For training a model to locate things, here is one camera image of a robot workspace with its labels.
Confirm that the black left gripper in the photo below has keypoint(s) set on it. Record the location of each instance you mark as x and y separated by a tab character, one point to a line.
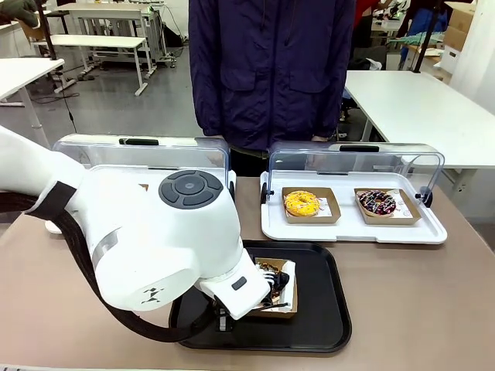
280	280

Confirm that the white printed paper liner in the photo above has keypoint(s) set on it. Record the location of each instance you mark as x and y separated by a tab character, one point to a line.
290	293
404	206
326	206

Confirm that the chocolate donut with sprinkles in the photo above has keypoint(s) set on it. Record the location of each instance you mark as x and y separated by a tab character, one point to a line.
267	266

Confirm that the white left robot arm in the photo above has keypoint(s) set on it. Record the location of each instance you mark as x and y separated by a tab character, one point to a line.
135	232

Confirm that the black serving tray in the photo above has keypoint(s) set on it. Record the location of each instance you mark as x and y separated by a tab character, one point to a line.
321	301

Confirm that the yellow glazed donut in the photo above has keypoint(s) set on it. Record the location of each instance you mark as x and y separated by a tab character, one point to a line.
309	220

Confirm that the yellow sprinkled donut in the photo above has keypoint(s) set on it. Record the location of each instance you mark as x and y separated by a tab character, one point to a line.
301	208

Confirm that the dark chocolate sprinkled donut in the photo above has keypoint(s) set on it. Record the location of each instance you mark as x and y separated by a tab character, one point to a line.
373	206

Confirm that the brown cardboard donut tray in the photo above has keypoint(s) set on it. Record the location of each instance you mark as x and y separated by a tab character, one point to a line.
144	187

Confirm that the person's left hand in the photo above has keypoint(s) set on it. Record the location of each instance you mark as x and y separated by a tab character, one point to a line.
321	138

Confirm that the black lid hinge knob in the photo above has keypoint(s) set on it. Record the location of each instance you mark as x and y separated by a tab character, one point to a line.
426	196
265	192
231	192

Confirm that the clear display case lid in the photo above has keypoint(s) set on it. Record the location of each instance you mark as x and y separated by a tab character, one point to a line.
348	162
116	154

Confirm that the person in navy jacket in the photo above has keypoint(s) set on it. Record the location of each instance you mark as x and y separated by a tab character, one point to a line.
270	69

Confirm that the large white table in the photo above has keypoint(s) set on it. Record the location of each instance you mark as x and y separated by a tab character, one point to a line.
417	112

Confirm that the person in red clothes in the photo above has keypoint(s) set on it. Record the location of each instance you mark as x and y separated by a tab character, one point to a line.
362	19

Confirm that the black stand pole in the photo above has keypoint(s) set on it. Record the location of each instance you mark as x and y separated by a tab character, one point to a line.
45	31
422	42

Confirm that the person in blue clothes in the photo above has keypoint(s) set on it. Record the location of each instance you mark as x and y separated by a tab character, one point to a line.
425	17

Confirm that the white desk with crossbar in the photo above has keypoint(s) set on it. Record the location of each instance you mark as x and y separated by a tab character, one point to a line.
89	40

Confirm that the white cardboard box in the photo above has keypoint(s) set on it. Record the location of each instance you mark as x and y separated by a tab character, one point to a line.
458	35

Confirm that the long white desk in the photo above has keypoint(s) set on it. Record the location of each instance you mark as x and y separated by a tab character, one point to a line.
100	7

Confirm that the brown cardboard box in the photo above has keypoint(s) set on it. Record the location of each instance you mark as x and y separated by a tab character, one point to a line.
35	31

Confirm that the olive green fabric bundle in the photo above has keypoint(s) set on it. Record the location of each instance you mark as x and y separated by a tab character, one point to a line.
17	9

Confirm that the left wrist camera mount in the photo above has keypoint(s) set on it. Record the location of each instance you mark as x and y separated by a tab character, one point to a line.
224	320

